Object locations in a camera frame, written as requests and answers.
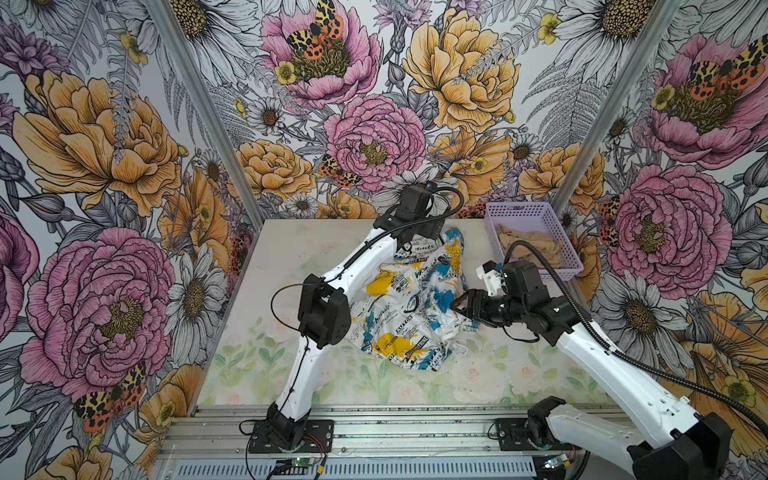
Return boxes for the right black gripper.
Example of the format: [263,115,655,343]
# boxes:
[450,286,527,329]

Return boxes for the printed white blue yellow shorts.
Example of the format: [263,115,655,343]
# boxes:
[346,227,478,372]

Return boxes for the lavender plastic basket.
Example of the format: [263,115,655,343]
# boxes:
[484,202,584,281]

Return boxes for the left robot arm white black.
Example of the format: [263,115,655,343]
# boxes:
[264,182,465,451]

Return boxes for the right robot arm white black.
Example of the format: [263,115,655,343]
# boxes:
[450,261,732,479]

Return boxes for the beige garment in basket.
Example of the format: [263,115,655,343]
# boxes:
[495,225,563,268]

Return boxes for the green circuit board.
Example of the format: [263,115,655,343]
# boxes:
[270,457,325,476]

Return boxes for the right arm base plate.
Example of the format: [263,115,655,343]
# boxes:
[490,417,575,452]

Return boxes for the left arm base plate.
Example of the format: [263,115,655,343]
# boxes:
[246,419,335,455]

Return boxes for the white vented cable duct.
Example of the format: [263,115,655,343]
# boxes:
[169,456,536,479]

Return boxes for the aluminium mounting rail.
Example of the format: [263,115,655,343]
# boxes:
[157,405,670,460]

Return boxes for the right aluminium frame post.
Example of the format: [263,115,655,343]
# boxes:
[550,0,681,214]

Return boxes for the aluminium frame post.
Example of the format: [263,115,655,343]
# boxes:
[550,0,681,214]
[147,1,265,233]

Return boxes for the left aluminium frame post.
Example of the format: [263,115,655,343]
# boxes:
[147,1,265,233]

